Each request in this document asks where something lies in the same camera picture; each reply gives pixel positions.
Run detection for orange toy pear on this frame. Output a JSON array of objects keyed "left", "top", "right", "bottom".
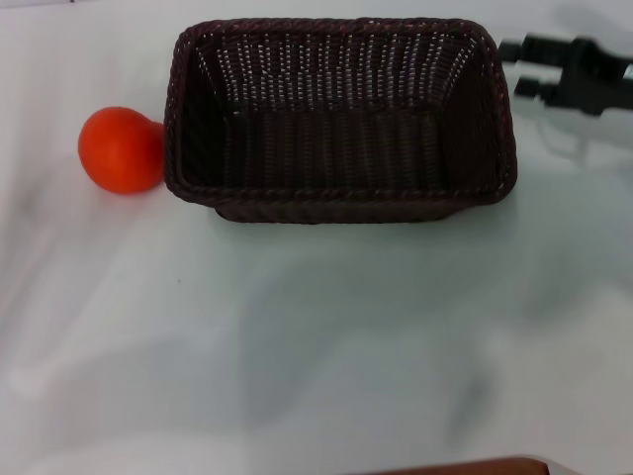
[{"left": 77, "top": 105, "right": 167, "bottom": 195}]

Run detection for black woven plastic basket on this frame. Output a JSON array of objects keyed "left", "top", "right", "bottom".
[{"left": 161, "top": 17, "right": 518, "bottom": 225}]

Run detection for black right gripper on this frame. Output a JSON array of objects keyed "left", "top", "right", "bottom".
[{"left": 498, "top": 34, "right": 633, "bottom": 118}]

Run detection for brown wooden edge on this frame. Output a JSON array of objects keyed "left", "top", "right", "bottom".
[{"left": 375, "top": 457, "right": 550, "bottom": 475}]

